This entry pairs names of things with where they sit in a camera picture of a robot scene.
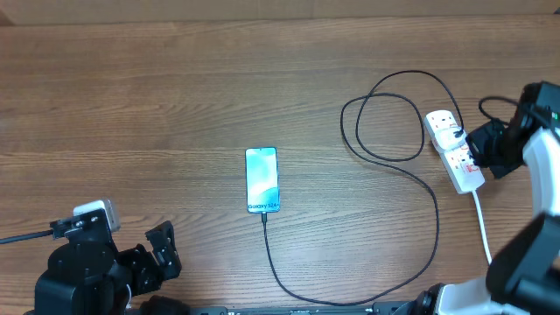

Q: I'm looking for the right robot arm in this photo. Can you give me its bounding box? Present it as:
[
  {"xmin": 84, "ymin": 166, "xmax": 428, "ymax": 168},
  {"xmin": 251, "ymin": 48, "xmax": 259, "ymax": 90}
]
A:
[{"xmin": 395, "ymin": 81, "xmax": 559, "ymax": 314}]

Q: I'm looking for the white power strip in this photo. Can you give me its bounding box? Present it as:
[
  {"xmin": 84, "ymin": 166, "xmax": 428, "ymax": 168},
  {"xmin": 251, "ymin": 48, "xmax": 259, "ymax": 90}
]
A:
[{"xmin": 423, "ymin": 110, "xmax": 485, "ymax": 194}]

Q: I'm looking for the white power strip cord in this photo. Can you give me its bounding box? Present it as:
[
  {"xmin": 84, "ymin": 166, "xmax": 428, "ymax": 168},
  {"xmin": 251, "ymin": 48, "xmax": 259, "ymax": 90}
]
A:
[{"xmin": 471, "ymin": 190, "xmax": 494, "ymax": 266}]

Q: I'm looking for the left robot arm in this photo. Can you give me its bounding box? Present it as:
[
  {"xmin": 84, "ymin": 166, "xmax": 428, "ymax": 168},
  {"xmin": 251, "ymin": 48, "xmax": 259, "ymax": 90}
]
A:
[{"xmin": 30, "ymin": 209, "xmax": 182, "ymax": 315}]

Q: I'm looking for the black USB charging cable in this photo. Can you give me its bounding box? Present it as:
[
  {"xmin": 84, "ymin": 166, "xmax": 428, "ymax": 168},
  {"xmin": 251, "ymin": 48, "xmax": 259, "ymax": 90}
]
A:
[{"xmin": 261, "ymin": 69, "xmax": 466, "ymax": 307}]

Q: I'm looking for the blue Samsung Galaxy smartphone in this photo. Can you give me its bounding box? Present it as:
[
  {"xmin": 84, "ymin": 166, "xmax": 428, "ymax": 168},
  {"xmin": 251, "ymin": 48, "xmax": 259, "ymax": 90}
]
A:
[{"xmin": 245, "ymin": 147, "xmax": 280, "ymax": 214}]

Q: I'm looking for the white charger plug adapter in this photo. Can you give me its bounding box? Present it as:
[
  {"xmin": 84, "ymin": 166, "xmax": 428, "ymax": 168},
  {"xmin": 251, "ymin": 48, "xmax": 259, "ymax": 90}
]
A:
[{"xmin": 433, "ymin": 126, "xmax": 466, "ymax": 153}]

